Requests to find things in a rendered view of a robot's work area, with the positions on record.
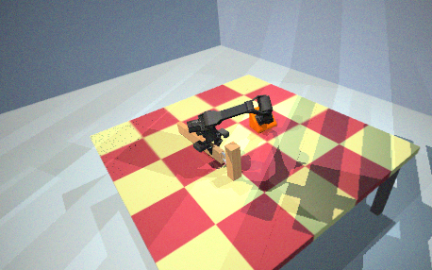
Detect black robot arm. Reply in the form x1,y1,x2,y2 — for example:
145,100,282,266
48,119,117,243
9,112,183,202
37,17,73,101
187,94,274,139

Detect brown wooden post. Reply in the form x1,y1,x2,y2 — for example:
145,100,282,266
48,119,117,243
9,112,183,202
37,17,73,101
224,142,241,181

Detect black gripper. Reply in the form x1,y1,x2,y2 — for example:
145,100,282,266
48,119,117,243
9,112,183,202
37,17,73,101
193,127,229,155

